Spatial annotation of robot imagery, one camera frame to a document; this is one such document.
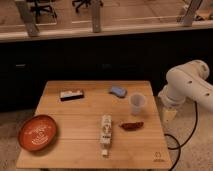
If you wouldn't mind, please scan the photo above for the orange round bowl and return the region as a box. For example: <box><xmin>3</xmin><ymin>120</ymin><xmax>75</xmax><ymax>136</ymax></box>
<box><xmin>18</xmin><ymin>115</ymin><xmax>57</xmax><ymax>151</ymax></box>

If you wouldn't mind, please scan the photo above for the metal frame post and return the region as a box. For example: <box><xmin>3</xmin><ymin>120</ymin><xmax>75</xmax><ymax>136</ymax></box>
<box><xmin>182</xmin><ymin>0</ymin><xmax>203</xmax><ymax>27</ymax></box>
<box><xmin>91</xmin><ymin>0</ymin><xmax>101</xmax><ymax>33</ymax></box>
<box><xmin>14</xmin><ymin>0</ymin><xmax>39</xmax><ymax>37</ymax></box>

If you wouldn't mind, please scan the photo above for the black office chair left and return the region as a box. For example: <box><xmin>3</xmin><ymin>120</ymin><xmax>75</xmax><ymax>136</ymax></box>
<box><xmin>26</xmin><ymin>0</ymin><xmax>57</xmax><ymax>23</ymax></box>

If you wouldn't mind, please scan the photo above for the white bottle with label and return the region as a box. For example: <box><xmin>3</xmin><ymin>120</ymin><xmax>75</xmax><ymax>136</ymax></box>
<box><xmin>100</xmin><ymin>115</ymin><xmax>112</xmax><ymax>157</ymax></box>

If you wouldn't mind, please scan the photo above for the metal frame post right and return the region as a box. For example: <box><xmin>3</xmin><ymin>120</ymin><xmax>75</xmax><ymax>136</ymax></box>
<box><xmin>182</xmin><ymin>0</ymin><xmax>203</xmax><ymax>27</ymax></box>

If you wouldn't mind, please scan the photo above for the metal frame post middle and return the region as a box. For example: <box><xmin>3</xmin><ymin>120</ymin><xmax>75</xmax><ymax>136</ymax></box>
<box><xmin>91</xmin><ymin>0</ymin><xmax>101</xmax><ymax>33</ymax></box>

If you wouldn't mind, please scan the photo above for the black and white eraser block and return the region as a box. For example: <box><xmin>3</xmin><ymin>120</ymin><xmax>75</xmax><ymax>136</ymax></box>
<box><xmin>60</xmin><ymin>89</ymin><xmax>84</xmax><ymax>101</ymax></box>

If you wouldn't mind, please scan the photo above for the black office chair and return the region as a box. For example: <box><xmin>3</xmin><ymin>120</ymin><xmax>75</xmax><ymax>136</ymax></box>
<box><xmin>26</xmin><ymin>0</ymin><xmax>57</xmax><ymax>23</ymax></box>
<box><xmin>72</xmin><ymin>0</ymin><xmax>103</xmax><ymax>13</ymax></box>

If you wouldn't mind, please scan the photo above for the metal frame post left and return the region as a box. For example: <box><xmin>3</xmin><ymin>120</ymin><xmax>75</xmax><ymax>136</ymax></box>
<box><xmin>14</xmin><ymin>0</ymin><xmax>39</xmax><ymax>37</ymax></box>

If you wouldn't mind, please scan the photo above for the black office chair right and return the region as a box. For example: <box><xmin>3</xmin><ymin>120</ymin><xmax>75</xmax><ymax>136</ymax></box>
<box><xmin>72</xmin><ymin>0</ymin><xmax>103</xmax><ymax>13</ymax></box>

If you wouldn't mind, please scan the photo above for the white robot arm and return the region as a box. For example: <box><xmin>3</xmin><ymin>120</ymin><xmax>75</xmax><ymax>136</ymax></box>
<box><xmin>158</xmin><ymin>60</ymin><xmax>213</xmax><ymax>122</ymax></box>

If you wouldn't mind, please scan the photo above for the clear plastic cup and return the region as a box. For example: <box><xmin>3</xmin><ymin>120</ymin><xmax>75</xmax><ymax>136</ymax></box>
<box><xmin>129</xmin><ymin>93</ymin><xmax>147</xmax><ymax>115</ymax></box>

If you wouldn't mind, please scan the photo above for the black cable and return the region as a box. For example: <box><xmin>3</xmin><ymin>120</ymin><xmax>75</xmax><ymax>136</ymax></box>
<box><xmin>164</xmin><ymin>101</ymin><xmax>199</xmax><ymax>171</ymax></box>

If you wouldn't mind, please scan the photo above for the dark red dried pepper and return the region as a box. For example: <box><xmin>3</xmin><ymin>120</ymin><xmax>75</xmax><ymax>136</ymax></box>
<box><xmin>120</xmin><ymin>122</ymin><xmax>144</xmax><ymax>131</ymax></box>

